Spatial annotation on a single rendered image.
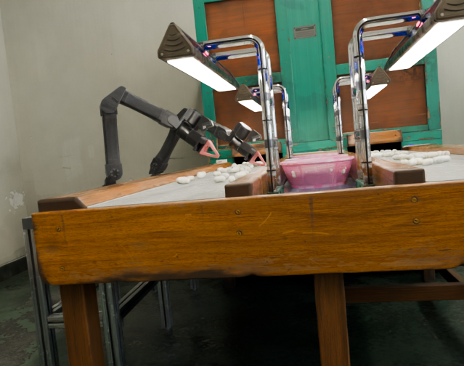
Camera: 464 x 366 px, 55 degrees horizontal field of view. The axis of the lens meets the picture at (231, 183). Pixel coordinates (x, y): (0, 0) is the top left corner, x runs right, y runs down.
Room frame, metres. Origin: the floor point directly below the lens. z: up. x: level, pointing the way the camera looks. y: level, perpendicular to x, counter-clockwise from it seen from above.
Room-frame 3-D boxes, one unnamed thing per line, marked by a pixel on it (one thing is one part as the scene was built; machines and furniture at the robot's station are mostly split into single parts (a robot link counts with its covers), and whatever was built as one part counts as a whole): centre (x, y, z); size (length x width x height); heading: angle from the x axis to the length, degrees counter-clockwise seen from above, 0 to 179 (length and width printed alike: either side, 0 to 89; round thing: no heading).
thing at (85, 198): (1.84, 0.20, 0.67); 1.81 x 0.12 x 0.19; 169
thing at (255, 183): (1.76, -0.18, 0.71); 1.81 x 0.05 x 0.11; 169
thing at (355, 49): (1.16, -0.43, 0.90); 0.20 x 0.19 x 0.45; 169
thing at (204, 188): (1.80, 0.00, 0.73); 1.81 x 0.30 x 0.02; 169
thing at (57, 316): (2.07, 0.49, 0.32); 1.20 x 0.29 x 0.63; 172
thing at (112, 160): (1.77, 0.46, 0.92); 0.07 x 0.06 x 0.33; 19
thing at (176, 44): (1.26, 0.04, 1.08); 0.62 x 0.08 x 0.07; 169
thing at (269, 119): (1.24, -0.04, 0.90); 0.20 x 0.19 x 0.45; 169
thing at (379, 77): (2.11, -0.70, 1.08); 0.62 x 0.08 x 0.07; 169
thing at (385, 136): (2.53, -0.84, 0.83); 0.30 x 0.06 x 0.07; 79
